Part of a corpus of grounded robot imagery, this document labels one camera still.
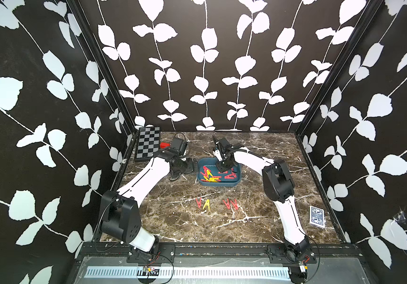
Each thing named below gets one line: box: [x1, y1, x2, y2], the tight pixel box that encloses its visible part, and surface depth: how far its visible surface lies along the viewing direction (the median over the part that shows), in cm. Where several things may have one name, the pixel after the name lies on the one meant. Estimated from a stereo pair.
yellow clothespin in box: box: [203, 169, 220, 183], surface depth 98 cm
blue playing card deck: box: [308, 205, 325, 228], surface depth 85 cm
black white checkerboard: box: [136, 126, 161, 159], surface depth 116 cm
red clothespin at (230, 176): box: [224, 171, 237, 180], surface depth 100 cm
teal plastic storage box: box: [196, 157, 242, 187], surface depth 100 cm
